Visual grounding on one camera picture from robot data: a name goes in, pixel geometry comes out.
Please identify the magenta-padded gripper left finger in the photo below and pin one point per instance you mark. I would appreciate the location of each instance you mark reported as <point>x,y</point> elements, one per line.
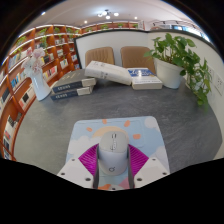
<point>74,171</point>

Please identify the orange wooden bookshelf unit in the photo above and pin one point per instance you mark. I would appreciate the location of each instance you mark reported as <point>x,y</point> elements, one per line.
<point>20,76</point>

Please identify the tan upholstered chair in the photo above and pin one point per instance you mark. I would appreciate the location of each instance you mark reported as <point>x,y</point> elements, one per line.
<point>136,58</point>
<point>100,56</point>

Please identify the white wall socket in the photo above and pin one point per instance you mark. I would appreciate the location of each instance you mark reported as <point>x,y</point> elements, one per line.
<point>211,73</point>
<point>219,85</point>

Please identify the orange shelf unit with plants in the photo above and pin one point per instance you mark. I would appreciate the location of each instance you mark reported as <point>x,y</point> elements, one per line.
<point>110,26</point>

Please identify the white vase with pink flowers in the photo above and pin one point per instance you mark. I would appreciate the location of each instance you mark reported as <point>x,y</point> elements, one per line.
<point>39,85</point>

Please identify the white book with blue cover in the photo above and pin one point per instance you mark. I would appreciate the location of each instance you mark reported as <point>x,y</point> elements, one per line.
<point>145,78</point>

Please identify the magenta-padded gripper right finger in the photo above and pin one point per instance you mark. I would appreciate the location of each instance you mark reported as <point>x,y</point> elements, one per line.
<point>151,170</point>

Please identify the dark hardcover book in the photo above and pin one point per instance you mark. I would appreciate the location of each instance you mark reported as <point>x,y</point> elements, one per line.
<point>71,81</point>
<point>70,94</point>

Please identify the thick white book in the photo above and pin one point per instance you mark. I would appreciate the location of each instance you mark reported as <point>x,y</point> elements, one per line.
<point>108,71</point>

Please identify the pastel sun cloud mouse pad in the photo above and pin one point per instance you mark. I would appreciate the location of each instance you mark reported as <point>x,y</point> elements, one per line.
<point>86,133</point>

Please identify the white computer mouse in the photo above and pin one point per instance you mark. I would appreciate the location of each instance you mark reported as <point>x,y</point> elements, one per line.
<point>112,151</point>

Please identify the ceiling light cluster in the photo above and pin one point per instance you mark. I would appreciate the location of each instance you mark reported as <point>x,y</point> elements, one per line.
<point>107,14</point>

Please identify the green plant in white pot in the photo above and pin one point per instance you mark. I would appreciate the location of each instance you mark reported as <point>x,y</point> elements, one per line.
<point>170,71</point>

